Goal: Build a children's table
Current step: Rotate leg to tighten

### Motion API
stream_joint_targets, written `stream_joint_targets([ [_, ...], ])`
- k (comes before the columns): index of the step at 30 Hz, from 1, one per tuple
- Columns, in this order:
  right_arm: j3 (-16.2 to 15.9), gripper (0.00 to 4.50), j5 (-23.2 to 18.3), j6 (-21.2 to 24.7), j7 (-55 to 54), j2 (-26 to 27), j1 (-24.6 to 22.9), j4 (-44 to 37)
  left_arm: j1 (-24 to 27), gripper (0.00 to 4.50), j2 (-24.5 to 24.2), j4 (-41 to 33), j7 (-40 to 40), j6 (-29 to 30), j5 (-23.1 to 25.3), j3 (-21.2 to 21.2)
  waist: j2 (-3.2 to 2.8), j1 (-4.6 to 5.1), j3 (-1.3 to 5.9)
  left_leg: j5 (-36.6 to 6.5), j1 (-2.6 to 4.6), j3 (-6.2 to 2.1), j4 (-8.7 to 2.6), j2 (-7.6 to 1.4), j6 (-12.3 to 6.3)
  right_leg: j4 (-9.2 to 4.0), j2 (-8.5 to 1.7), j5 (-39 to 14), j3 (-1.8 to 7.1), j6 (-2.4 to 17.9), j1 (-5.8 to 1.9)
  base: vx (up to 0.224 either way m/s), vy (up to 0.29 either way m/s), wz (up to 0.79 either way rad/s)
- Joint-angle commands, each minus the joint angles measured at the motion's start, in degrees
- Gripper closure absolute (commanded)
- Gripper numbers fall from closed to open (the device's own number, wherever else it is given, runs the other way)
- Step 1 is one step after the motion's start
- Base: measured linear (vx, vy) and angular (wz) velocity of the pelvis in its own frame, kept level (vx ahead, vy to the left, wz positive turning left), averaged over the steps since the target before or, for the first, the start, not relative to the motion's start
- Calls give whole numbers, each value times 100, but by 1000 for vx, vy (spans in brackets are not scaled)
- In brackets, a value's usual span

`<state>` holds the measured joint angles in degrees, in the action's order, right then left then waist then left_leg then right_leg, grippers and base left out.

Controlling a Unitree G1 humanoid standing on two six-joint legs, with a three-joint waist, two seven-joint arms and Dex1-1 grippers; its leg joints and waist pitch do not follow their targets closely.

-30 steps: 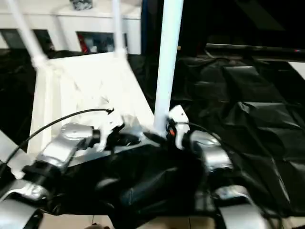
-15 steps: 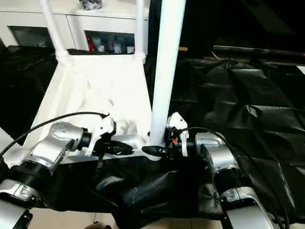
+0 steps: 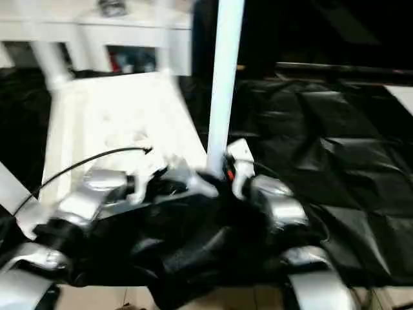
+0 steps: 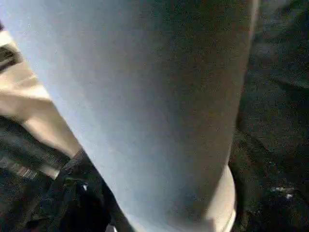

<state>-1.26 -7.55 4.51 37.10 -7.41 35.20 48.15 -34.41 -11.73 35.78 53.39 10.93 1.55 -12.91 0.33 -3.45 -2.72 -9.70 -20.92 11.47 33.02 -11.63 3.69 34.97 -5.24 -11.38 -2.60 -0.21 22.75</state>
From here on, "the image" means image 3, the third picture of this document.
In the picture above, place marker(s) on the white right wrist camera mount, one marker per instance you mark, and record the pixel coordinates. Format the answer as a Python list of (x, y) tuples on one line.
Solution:
[(240, 158)]

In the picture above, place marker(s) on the grey crumpled bag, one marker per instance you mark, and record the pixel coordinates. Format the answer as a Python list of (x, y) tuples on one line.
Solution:
[(111, 6)]

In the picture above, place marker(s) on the black work mat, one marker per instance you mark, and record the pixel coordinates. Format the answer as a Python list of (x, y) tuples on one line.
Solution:
[(322, 129)]

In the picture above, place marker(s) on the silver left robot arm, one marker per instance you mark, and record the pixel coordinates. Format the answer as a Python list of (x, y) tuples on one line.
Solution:
[(87, 193)]

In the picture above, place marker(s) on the white flat board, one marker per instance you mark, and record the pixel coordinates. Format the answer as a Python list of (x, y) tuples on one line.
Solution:
[(403, 97)]

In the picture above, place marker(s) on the black backdrop cloth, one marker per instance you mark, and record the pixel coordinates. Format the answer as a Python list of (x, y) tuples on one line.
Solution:
[(322, 29)]

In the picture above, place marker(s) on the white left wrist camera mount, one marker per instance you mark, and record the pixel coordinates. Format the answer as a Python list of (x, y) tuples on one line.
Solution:
[(145, 174)]

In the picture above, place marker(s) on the white plastic table top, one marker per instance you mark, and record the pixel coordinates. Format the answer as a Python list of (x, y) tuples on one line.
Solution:
[(113, 113)]

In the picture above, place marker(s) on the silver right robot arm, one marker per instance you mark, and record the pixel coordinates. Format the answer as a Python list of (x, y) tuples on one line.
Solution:
[(280, 200)]

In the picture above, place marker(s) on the white glass-door sideboard cabinet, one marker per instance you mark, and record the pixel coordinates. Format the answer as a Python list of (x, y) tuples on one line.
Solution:
[(129, 32)]

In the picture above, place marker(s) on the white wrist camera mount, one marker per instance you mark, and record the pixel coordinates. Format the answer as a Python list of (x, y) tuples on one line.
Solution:
[(240, 158), (145, 174)]

